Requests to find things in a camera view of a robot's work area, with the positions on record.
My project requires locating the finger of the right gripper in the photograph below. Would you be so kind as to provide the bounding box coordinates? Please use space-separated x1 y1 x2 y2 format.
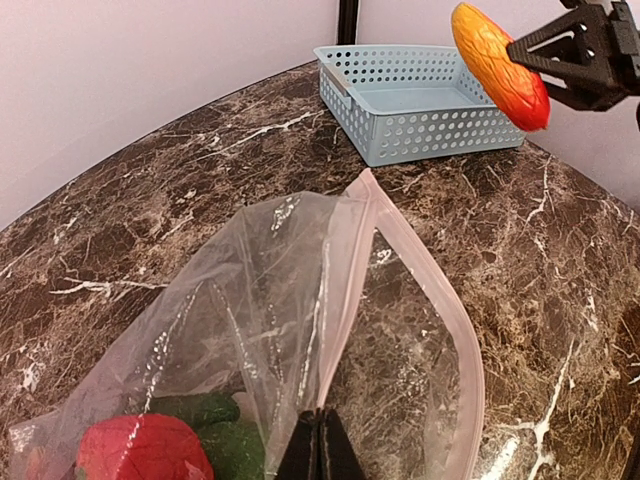
537 61 639 111
507 2 608 63

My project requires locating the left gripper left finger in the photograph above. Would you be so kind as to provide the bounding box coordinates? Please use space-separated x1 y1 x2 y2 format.
275 409 320 480

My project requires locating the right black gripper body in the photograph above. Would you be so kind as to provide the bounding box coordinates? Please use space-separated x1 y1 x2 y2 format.
562 0 640 96

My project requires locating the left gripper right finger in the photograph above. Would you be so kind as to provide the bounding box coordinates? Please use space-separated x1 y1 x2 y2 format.
318 409 366 480

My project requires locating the green fake avocado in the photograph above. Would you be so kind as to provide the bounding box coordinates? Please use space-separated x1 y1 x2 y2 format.
149 392 265 480

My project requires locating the clear zip top bag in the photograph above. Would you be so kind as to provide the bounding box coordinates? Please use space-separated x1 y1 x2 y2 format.
9 170 485 479

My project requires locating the light blue plastic basket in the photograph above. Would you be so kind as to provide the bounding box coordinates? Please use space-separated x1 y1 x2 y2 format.
314 44 525 168

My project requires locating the right black frame post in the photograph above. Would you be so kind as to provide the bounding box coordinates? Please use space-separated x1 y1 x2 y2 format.
337 0 360 45

